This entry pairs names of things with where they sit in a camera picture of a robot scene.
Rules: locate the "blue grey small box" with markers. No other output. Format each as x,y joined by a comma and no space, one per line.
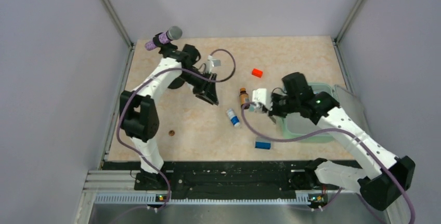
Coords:
262,144

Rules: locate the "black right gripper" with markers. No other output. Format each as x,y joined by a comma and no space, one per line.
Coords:
273,110

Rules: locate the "black microphone stand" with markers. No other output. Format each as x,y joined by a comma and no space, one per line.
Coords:
166,49

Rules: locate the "brown medicine bottle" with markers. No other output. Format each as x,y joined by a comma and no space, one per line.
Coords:
244,98

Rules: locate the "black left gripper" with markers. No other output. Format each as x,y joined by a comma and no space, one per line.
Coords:
207,91

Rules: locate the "white blue small bottle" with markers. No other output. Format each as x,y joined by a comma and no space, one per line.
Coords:
233,118

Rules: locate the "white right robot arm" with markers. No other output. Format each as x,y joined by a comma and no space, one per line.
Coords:
382,176

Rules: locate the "green plastic medicine box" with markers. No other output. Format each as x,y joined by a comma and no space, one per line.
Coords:
293,125

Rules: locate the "translucent box lid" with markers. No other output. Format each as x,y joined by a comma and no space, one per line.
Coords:
352,106

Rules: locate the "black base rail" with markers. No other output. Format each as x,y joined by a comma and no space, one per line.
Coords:
238,180

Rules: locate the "orange block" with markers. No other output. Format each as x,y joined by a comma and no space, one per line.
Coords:
258,73

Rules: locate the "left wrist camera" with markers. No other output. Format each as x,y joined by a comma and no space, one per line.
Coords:
212,63

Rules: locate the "purple grey microphone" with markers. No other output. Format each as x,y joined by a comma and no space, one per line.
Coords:
163,38

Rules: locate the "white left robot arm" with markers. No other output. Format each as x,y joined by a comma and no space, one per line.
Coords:
138,108

